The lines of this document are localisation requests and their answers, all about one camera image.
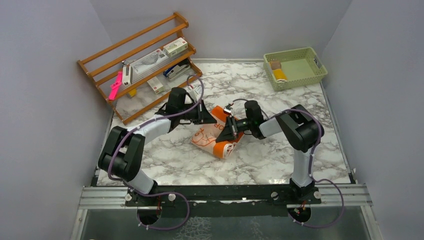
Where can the blue white stapler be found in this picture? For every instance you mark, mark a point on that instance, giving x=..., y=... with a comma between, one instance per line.
x=176, y=70

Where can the brown yellow bear towel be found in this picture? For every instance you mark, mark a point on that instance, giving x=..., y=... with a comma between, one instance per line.
x=277, y=71

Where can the green plastic basket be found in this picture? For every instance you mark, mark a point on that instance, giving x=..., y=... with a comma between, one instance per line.
x=302, y=67

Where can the orange white towel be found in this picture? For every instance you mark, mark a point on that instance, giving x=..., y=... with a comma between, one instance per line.
x=205, y=137

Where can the small yellow block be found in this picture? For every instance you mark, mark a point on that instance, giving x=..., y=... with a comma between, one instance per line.
x=132, y=93

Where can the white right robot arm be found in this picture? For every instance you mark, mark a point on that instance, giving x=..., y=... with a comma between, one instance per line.
x=300, y=128

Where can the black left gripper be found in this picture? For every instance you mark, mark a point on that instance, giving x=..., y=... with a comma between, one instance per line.
x=203, y=115

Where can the aluminium rail frame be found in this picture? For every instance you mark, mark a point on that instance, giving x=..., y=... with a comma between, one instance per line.
x=345, y=213

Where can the large flat white box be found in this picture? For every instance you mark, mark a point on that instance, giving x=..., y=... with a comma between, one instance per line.
x=148, y=61

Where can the wooden shelf rack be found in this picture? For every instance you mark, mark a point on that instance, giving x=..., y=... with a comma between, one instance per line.
x=102, y=67

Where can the pink marker pen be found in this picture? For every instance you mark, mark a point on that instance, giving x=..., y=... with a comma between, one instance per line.
x=115, y=86

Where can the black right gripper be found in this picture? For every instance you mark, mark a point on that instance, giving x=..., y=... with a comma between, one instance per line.
x=230, y=132

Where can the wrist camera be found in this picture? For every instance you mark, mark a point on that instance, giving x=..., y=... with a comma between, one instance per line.
x=228, y=109
x=195, y=92

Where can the small white box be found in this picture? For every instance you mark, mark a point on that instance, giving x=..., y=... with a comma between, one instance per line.
x=175, y=47

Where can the white box on lower shelf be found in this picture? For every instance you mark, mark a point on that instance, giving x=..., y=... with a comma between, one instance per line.
x=156, y=85

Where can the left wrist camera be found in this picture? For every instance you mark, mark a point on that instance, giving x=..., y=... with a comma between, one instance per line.
x=195, y=92

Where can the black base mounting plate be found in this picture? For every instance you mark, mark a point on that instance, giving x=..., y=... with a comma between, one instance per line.
x=215, y=201

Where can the white upright box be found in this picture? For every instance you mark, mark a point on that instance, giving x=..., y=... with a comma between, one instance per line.
x=127, y=75

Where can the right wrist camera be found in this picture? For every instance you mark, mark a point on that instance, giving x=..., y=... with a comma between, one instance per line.
x=228, y=109

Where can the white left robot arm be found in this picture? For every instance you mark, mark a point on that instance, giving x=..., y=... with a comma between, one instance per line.
x=122, y=153

